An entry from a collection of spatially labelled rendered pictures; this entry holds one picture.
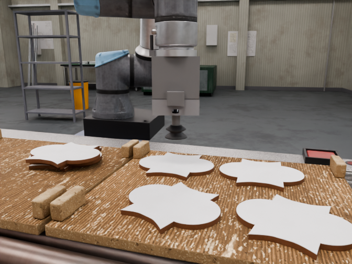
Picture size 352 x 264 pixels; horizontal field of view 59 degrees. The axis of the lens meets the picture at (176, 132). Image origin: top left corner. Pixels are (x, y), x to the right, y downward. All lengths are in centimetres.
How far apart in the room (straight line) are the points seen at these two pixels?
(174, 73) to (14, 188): 33
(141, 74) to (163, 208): 71
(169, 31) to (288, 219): 34
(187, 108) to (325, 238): 30
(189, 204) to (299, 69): 1101
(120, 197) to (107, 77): 65
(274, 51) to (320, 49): 142
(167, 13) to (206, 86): 853
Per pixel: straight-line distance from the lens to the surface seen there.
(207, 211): 44
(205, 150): 80
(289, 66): 1134
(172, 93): 54
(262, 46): 1122
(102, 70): 110
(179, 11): 55
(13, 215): 50
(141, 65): 109
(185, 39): 55
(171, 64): 55
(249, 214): 44
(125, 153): 67
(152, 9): 65
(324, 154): 80
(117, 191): 52
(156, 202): 46
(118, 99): 110
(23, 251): 45
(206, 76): 905
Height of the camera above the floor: 115
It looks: 14 degrees down
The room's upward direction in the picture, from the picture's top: straight up
